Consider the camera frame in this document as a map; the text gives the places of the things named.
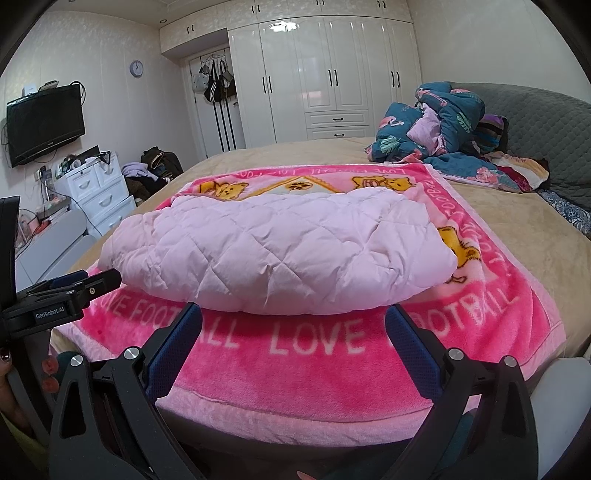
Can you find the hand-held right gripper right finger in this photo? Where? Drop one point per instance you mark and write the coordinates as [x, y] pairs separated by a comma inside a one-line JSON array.
[[413, 350]]

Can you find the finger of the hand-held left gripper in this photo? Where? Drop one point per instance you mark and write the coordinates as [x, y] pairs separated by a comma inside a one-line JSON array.
[[101, 281], [69, 278]]

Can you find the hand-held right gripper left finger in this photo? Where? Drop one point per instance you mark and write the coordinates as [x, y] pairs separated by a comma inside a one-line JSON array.
[[178, 350]]

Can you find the pink quilted jacket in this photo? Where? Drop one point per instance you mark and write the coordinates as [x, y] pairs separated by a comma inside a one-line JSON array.
[[286, 249]]

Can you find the purple clothes pile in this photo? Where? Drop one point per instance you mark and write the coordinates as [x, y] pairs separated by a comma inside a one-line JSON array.
[[136, 170]]

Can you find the person's left hand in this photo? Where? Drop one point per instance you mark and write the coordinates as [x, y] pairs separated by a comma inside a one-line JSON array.
[[51, 367]]

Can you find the white drawer cabinet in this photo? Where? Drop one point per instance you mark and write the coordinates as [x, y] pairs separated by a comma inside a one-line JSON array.
[[99, 194]]

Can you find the pink printed blanket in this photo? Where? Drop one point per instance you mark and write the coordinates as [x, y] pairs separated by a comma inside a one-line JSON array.
[[300, 369]]

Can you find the dark brown bag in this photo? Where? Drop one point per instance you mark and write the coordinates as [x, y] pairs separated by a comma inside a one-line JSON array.
[[164, 161]]

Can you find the bed with tan bedspread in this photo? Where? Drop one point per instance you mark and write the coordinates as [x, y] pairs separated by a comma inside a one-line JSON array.
[[531, 240]]

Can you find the white door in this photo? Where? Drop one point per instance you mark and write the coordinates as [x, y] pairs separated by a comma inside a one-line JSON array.
[[203, 129]]

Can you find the red and yellow cloth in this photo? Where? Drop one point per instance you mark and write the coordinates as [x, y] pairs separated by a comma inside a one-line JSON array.
[[521, 170]]

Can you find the blue floral quilt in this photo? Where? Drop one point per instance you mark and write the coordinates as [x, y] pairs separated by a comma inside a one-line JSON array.
[[415, 124]]

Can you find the hanging bags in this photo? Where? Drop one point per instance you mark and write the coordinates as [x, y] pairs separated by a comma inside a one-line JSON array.
[[214, 83]]

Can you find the purple striped cloth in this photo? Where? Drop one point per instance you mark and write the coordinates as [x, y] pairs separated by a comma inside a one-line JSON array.
[[491, 134]]

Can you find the grey quilted headboard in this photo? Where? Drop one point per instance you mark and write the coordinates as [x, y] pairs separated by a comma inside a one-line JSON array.
[[549, 129]]

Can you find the white wardrobe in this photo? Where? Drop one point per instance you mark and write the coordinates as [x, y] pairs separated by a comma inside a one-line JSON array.
[[304, 78]]

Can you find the black wall television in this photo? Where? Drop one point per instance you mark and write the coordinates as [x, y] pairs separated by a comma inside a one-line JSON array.
[[46, 124]]

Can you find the round wall clock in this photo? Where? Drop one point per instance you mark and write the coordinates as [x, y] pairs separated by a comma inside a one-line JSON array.
[[136, 68]]

